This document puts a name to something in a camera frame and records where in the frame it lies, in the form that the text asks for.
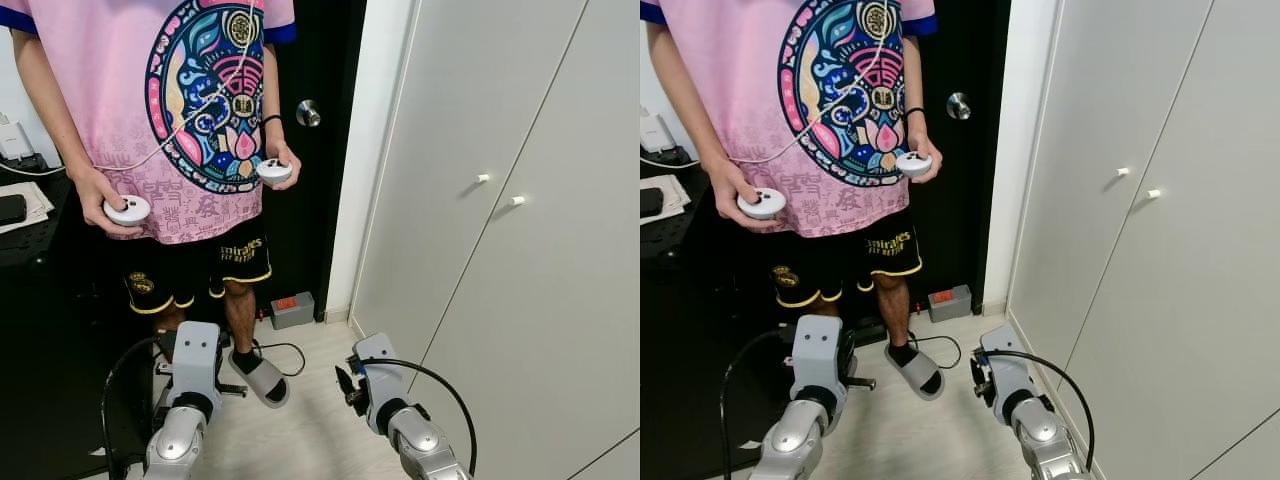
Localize white paper sheets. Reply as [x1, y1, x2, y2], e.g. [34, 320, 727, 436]
[0, 182, 54, 237]
[640, 175, 692, 227]

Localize person right hand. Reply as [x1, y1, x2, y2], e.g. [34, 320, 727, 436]
[75, 165, 147, 239]
[705, 158, 786, 234]

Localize white charger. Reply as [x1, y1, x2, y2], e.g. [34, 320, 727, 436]
[640, 110, 677, 157]
[0, 113, 37, 161]

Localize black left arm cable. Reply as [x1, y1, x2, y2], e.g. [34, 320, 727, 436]
[720, 330, 797, 480]
[100, 337, 173, 480]

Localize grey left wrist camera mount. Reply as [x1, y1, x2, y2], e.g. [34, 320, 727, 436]
[790, 315, 847, 397]
[170, 321, 224, 401]

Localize black door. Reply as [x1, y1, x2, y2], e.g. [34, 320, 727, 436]
[905, 0, 1012, 317]
[262, 0, 367, 323]

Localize grey box red label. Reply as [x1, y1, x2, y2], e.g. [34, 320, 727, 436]
[927, 285, 974, 324]
[270, 291, 317, 331]

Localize thin white cable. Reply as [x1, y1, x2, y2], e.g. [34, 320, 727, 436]
[100, 0, 263, 173]
[735, 0, 891, 166]

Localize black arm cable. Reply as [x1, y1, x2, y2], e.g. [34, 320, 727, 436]
[100, 337, 173, 480]
[720, 330, 797, 480]
[985, 350, 1097, 471]
[368, 357, 478, 476]

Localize grey slipper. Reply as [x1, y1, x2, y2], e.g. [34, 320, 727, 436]
[885, 342, 945, 402]
[228, 348, 291, 409]

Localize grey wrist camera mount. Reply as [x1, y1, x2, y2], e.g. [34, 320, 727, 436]
[980, 325, 1037, 423]
[170, 321, 224, 401]
[790, 315, 847, 397]
[352, 333, 411, 433]

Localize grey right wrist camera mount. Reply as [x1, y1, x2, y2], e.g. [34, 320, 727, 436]
[980, 325, 1037, 423]
[352, 333, 411, 433]

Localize person in pink shirt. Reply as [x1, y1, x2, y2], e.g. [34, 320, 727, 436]
[640, 0, 938, 369]
[0, 0, 297, 376]

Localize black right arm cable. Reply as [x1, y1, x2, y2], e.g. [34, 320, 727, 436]
[985, 350, 1097, 471]
[368, 357, 478, 476]

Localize black floor cable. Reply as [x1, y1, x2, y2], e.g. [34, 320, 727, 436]
[905, 334, 963, 371]
[250, 341, 308, 379]

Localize white wardrobe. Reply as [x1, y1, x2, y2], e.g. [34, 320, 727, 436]
[1005, 0, 1280, 480]
[350, 0, 641, 480]

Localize person left hand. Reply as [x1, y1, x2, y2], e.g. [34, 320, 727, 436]
[905, 135, 944, 187]
[262, 140, 303, 191]

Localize black desk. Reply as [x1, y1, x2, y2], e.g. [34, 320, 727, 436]
[640, 148, 791, 480]
[0, 158, 161, 480]

